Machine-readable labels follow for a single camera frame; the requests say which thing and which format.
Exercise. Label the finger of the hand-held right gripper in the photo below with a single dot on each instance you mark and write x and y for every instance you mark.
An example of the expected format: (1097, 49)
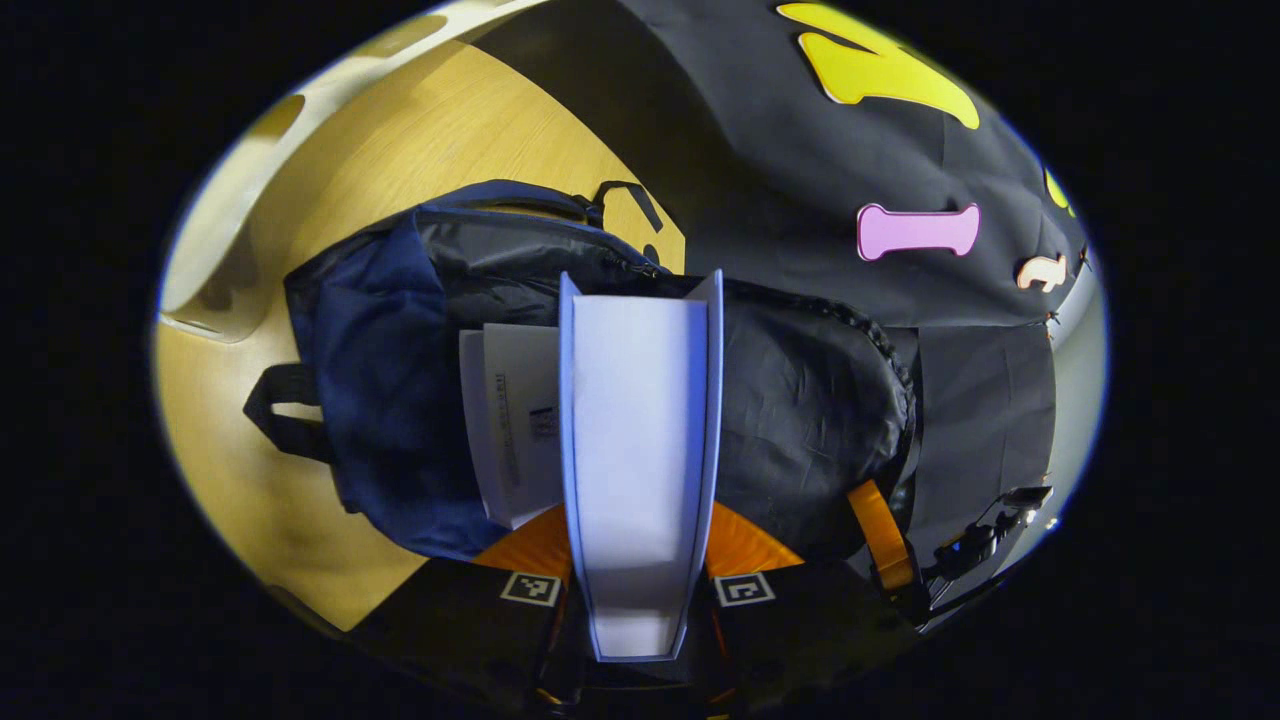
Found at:
(885, 540)

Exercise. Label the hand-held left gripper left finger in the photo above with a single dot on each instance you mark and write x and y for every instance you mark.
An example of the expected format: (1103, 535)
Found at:
(450, 625)

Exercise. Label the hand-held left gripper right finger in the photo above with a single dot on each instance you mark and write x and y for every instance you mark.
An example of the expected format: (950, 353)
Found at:
(800, 625)

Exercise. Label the white book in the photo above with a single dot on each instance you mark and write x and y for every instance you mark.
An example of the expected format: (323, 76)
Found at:
(510, 420)
(640, 450)

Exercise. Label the blue schoolbag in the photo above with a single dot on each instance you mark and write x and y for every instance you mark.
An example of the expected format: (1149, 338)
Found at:
(370, 380)

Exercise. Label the white bookshelf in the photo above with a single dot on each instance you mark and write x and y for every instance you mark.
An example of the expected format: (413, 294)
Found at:
(210, 290)

